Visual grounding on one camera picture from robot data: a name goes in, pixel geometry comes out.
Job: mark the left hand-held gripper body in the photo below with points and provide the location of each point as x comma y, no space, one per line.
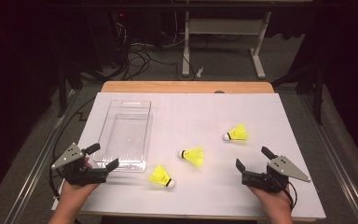
87,177

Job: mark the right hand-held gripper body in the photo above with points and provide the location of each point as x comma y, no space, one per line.
261,182

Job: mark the clear plastic container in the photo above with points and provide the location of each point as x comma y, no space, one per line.
127,133

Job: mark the yellow shuttlecock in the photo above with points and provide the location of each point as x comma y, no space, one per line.
160,176
194,155
238,133

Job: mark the person's left hand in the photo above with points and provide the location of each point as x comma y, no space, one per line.
74,194

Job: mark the person's right hand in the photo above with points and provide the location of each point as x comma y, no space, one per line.
272,200

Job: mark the white board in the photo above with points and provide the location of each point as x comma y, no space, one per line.
199,189

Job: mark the black metal stand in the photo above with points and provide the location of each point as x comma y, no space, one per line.
317,99
62,93

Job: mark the wooden table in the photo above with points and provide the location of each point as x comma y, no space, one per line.
183,87

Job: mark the small white floor object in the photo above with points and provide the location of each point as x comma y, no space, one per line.
200,72

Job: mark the black device with red light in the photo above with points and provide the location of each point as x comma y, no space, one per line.
121,18

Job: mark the metal floor rail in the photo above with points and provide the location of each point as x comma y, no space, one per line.
40,161
331,157

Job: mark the white metal desk frame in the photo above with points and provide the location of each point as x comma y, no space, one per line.
223,26

